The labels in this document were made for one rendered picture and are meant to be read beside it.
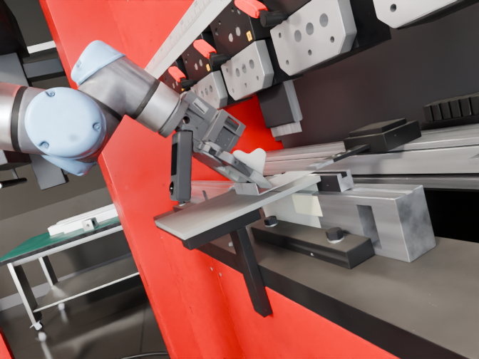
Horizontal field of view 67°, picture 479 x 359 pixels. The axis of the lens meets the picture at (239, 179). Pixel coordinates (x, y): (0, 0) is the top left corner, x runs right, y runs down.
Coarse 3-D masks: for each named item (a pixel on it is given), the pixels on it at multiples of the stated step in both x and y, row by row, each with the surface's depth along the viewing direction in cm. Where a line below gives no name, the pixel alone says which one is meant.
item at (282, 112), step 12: (288, 84) 65; (264, 96) 71; (276, 96) 68; (288, 96) 65; (264, 108) 72; (276, 108) 69; (288, 108) 65; (264, 120) 74; (276, 120) 70; (288, 120) 67; (276, 132) 73; (288, 132) 70
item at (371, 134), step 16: (368, 128) 78; (384, 128) 74; (400, 128) 75; (416, 128) 77; (352, 144) 81; (368, 144) 77; (384, 144) 73; (400, 144) 75; (320, 160) 75; (336, 160) 73
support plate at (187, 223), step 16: (272, 176) 77; (304, 176) 66; (272, 192) 61; (288, 192) 60; (192, 208) 69; (208, 208) 64; (224, 208) 60; (240, 208) 57; (256, 208) 57; (160, 224) 64; (176, 224) 59; (192, 224) 56; (208, 224) 54
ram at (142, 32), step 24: (120, 0) 122; (144, 0) 102; (168, 0) 88; (192, 0) 77; (216, 0) 69; (120, 24) 131; (144, 24) 109; (168, 24) 93; (192, 24) 81; (144, 48) 117
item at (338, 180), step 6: (282, 174) 78; (318, 174) 64; (324, 174) 63; (330, 174) 61; (336, 174) 60; (342, 174) 61; (348, 174) 60; (324, 180) 62; (330, 180) 61; (336, 180) 60; (342, 180) 60; (348, 180) 60; (318, 186) 65; (324, 186) 63; (330, 186) 62; (336, 186) 60; (342, 186) 60; (348, 186) 60
